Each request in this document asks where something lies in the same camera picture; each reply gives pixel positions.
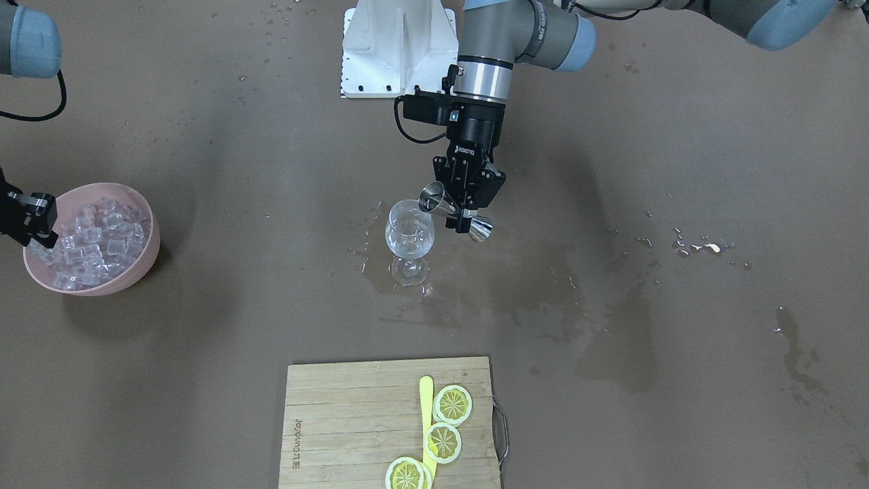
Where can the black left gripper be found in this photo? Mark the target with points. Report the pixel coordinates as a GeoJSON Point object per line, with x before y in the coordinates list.
{"type": "Point", "coordinates": [479, 133]}

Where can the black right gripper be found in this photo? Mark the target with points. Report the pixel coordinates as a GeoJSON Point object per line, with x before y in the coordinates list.
{"type": "Point", "coordinates": [18, 216]}

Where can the steel double jigger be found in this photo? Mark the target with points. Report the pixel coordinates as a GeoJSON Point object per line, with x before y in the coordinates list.
{"type": "Point", "coordinates": [434, 200]}

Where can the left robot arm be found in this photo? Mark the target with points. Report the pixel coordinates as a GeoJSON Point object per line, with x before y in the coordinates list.
{"type": "Point", "coordinates": [498, 35]}

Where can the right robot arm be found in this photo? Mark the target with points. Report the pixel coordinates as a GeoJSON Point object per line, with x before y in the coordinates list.
{"type": "Point", "coordinates": [30, 47]}

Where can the clear wine glass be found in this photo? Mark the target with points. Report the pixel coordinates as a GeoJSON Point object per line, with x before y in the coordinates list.
{"type": "Point", "coordinates": [409, 234]}

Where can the pink bowl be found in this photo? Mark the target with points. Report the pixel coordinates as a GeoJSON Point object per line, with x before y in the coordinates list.
{"type": "Point", "coordinates": [109, 240]}

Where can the yellow plastic strip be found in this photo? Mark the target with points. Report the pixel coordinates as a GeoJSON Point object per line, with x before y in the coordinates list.
{"type": "Point", "coordinates": [426, 393]}

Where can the middle lemon slice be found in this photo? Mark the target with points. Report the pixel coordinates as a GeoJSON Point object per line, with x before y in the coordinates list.
{"type": "Point", "coordinates": [442, 443]}

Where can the bamboo cutting board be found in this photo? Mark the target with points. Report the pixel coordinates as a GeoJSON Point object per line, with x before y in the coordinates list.
{"type": "Point", "coordinates": [344, 423]}

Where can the far lemon slice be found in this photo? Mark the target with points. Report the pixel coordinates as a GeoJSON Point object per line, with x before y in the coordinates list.
{"type": "Point", "coordinates": [407, 472]}

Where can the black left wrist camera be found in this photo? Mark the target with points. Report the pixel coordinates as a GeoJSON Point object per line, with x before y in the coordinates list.
{"type": "Point", "coordinates": [428, 110]}

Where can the lemon slice near handle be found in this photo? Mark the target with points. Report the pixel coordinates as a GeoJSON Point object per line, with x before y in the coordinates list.
{"type": "Point", "coordinates": [452, 405]}

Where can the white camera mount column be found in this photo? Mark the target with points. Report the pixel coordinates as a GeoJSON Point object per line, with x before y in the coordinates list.
{"type": "Point", "coordinates": [392, 48]}

